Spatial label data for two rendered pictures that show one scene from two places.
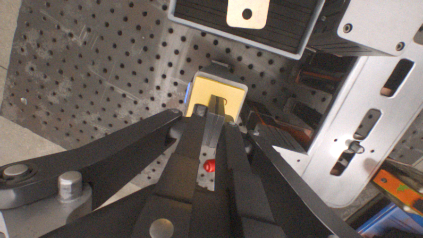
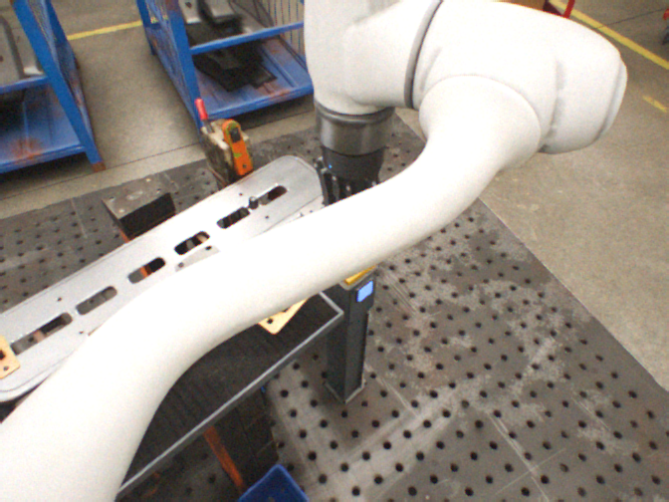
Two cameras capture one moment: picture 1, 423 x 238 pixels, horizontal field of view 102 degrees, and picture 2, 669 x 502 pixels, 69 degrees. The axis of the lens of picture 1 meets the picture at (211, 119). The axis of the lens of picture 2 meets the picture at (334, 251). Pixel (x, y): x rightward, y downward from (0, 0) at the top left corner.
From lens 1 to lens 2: 57 cm
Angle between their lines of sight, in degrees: 26
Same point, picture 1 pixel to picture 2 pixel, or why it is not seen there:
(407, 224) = (207, 88)
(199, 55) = (355, 419)
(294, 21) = not seen: hidden behind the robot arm
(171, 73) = (412, 420)
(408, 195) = (238, 147)
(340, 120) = (254, 231)
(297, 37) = not seen: hidden behind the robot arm
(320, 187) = (303, 181)
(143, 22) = not seen: outside the picture
